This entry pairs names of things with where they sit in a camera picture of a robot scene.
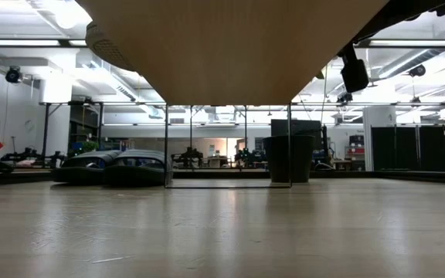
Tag black partition panels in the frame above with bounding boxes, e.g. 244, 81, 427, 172
371, 125, 445, 171

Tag shelf with red bins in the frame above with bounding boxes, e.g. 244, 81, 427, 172
348, 134, 365, 171

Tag black plant pot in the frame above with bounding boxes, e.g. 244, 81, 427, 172
263, 134, 316, 184

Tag black metal rack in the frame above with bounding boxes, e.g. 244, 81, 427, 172
39, 100, 106, 167

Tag dark grey board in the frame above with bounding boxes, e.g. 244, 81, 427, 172
270, 119, 323, 137

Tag wooden shelf with black frame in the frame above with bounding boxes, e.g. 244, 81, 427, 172
75, 0, 389, 189

